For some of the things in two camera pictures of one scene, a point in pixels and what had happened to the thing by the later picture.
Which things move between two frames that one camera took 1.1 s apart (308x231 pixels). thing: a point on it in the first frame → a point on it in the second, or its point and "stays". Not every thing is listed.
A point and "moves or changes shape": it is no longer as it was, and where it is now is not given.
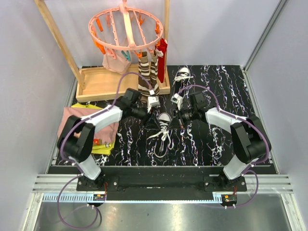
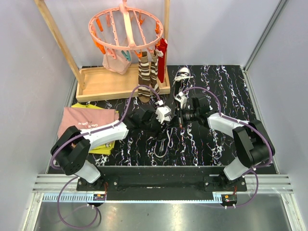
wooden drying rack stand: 94,83 stays
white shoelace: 164,132 moves or changes shape
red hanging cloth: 161,45 stays
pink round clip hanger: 124,29 stays
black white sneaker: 181,82 stays
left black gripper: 146,114 → 159,131
